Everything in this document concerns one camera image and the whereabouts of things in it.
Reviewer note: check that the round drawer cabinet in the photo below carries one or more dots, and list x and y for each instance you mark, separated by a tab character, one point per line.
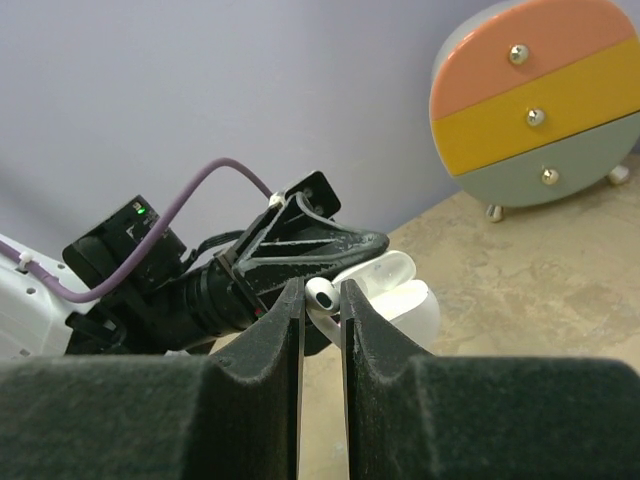
534	101

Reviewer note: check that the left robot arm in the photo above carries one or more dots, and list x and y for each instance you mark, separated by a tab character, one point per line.
74	305

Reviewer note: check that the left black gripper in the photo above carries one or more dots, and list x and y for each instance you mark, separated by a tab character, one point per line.
170	308

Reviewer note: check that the white earbud charging case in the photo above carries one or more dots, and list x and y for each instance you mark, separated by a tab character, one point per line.
390	285

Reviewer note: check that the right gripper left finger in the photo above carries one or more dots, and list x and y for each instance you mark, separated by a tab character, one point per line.
234	414

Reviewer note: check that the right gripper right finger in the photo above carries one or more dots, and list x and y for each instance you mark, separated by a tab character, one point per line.
414	415

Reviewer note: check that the white earbud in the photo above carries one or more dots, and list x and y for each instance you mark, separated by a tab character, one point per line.
322	301

